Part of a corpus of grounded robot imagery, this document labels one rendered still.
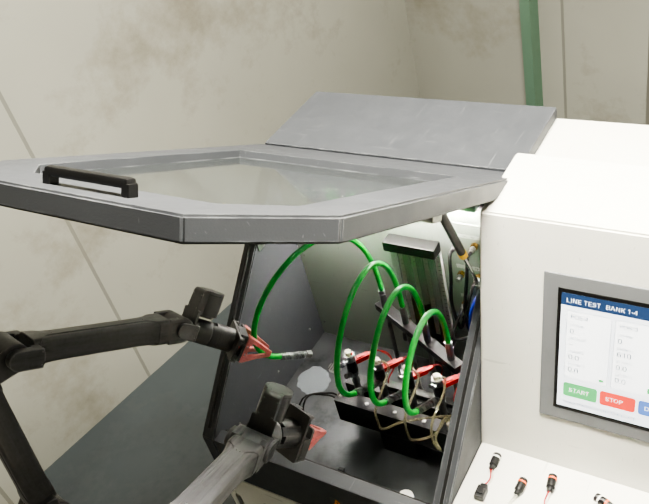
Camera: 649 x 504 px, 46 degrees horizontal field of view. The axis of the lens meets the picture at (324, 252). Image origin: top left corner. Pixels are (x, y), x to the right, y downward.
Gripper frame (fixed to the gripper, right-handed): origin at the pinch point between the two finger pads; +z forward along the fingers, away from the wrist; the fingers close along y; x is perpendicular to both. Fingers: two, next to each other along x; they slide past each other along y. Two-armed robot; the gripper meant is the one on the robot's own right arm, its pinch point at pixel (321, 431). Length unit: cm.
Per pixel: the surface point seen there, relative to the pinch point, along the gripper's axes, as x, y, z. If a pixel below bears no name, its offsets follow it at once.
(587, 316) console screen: -35, 41, 23
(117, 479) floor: 147, -101, 71
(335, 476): 8.3, -17.1, 22.0
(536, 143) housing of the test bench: -3, 73, 37
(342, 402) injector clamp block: 20.7, -3.8, 31.3
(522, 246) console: -21, 50, 14
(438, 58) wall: 191, 129, 236
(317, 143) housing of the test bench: 47, 57, 19
